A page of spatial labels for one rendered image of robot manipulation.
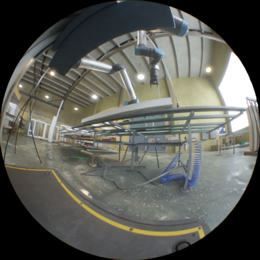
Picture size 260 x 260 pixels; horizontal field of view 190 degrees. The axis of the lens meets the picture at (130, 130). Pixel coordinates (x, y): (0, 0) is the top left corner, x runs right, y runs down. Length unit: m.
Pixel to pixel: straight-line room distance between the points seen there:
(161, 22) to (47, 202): 0.67
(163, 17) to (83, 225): 0.63
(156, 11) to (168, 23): 0.06
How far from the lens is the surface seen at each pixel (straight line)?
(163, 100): 0.72
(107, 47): 8.57
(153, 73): 0.73
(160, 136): 7.24
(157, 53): 0.70
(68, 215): 0.26
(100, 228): 0.23
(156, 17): 0.39
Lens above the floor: 0.52
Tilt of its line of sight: 12 degrees up
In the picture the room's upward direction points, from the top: 3 degrees clockwise
